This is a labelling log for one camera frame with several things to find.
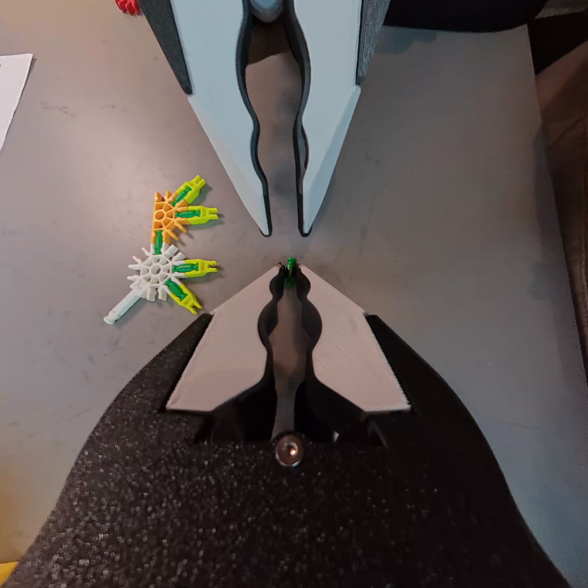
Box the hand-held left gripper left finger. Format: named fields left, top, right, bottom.
left=165, top=264, right=285, bottom=415

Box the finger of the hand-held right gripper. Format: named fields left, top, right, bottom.
left=170, top=0, right=273, bottom=237
left=291, top=0, right=364, bottom=237

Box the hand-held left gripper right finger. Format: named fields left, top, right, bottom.
left=296, top=265, right=412, bottom=418

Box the white plastic rod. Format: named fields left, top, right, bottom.
left=103, top=292, right=141, bottom=325

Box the white snowflake connector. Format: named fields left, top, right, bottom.
left=128, top=243, right=187, bottom=301

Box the orange half-circle connector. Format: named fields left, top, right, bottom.
left=151, top=190, right=191, bottom=244

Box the printed instruction sheet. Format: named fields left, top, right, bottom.
left=0, top=54, right=34, bottom=150

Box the person's right forearm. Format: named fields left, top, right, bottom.
left=383, top=0, right=549, bottom=33

